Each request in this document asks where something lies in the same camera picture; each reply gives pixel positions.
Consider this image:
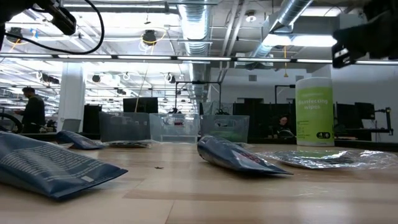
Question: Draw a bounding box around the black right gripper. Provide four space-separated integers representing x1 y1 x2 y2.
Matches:
334 12 398 60

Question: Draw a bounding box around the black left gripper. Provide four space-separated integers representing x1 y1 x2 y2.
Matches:
0 0 60 50

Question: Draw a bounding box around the dark blue toiletry tube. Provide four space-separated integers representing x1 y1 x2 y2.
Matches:
55 129 106 151
197 134 294 176
0 130 129 200

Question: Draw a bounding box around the black desk monitor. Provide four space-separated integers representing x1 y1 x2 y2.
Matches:
335 101 376 129

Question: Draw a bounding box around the white square pillar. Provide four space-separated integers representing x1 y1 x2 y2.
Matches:
57 62 86 133

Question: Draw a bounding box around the green disinfecting wipes canister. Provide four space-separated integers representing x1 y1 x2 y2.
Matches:
294 77 336 147

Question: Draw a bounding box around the person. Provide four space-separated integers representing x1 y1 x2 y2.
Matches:
14 86 47 134
269 114 296 139

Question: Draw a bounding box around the black rubber wheel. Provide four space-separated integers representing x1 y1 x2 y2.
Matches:
0 112 24 134

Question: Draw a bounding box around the grey chair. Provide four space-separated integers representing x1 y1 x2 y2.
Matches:
61 118 82 133

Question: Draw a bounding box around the black cabinet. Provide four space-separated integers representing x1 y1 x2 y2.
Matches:
82 104 103 134

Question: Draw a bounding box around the long ceiling light strip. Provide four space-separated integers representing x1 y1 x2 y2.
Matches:
0 53 398 65

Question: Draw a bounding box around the black office partition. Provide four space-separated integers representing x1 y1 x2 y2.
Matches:
233 98 296 144

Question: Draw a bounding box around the smoky grey plastic bin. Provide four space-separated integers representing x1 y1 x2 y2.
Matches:
98 111 152 143
200 114 251 143

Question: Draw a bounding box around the clear plastic bin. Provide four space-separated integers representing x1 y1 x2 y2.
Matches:
149 112 201 144

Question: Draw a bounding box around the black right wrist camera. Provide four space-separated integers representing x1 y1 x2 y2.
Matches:
331 42 356 70

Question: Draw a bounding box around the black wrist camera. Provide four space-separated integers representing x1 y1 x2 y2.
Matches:
36 0 78 36
331 42 356 70

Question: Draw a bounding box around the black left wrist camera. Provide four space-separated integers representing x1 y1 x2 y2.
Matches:
36 0 78 36

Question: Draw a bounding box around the black camera stand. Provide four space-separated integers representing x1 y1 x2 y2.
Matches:
374 106 394 136

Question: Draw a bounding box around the narrow silver ventilation duct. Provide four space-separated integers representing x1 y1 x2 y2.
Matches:
248 0 313 60

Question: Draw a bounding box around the black metal stand frame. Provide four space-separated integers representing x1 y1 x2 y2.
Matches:
274 83 296 105
174 80 223 114

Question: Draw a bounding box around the wide silver ventilation duct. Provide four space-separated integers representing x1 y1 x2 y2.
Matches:
177 0 214 103

